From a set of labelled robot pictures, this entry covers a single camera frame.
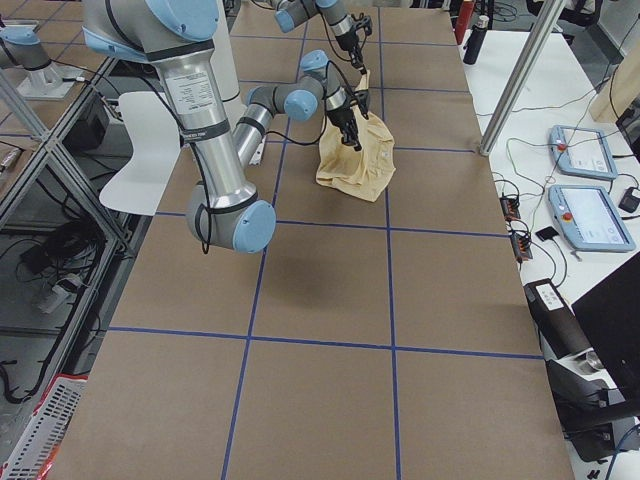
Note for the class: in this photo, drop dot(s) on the white perforated basket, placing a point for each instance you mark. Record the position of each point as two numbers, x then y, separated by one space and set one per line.
35 452

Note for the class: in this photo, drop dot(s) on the red cylinder bottle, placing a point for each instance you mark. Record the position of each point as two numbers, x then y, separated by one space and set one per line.
465 13

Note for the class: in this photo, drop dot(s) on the beige long sleeve shirt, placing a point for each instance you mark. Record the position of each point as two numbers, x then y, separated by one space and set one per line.
363 174

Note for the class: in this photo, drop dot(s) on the black water bottle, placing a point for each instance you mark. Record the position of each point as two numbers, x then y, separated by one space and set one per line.
475 41

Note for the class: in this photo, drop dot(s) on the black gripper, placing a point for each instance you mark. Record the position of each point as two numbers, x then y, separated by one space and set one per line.
351 45
341 117

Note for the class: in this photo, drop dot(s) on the black brown cylinder device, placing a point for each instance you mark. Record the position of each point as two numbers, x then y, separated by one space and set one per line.
557 323

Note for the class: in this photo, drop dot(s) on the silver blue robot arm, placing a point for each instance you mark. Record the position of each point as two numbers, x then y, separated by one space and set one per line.
336 18
177 39

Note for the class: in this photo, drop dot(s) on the upper teach pendant tablet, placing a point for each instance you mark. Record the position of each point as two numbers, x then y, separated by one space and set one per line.
582 152

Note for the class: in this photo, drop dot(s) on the teach pendant tablet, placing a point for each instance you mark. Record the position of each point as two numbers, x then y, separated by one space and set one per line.
588 219
582 152

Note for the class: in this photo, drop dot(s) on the aluminium frame post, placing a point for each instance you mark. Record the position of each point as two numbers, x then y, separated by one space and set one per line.
534 44

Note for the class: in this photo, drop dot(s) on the orange circuit board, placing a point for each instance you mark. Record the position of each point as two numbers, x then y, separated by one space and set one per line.
510 208

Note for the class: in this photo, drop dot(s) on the lower teach pendant tablet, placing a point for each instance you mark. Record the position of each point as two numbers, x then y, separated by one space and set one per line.
588 219

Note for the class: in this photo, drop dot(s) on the black monitor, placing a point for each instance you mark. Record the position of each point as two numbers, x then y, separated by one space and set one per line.
608 315

